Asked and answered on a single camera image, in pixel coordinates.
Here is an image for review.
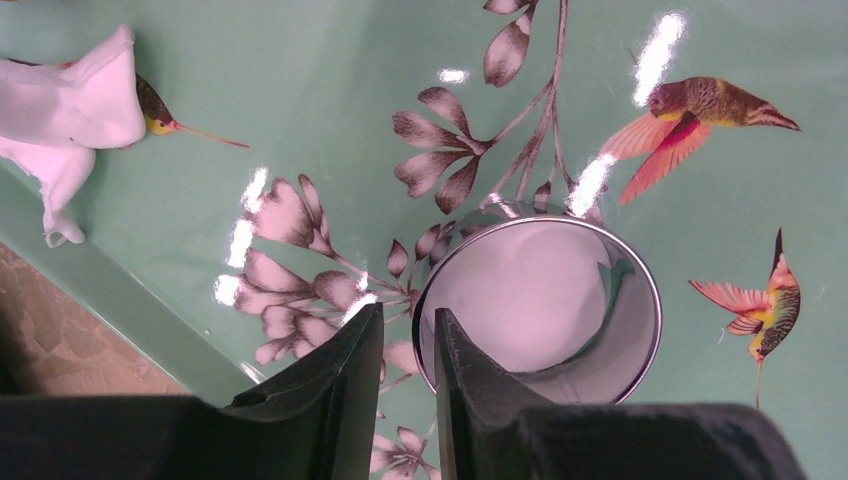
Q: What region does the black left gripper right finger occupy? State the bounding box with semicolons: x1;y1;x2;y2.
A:
435;308;805;479

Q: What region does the green floral tray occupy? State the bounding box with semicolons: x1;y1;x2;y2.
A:
1;1;847;479

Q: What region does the white dough ball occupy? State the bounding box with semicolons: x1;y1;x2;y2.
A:
424;221;610;373

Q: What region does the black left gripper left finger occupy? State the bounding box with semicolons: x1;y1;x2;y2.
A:
1;303;384;479

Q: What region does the round metal cutter ring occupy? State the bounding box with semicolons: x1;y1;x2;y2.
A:
410;200;664;407

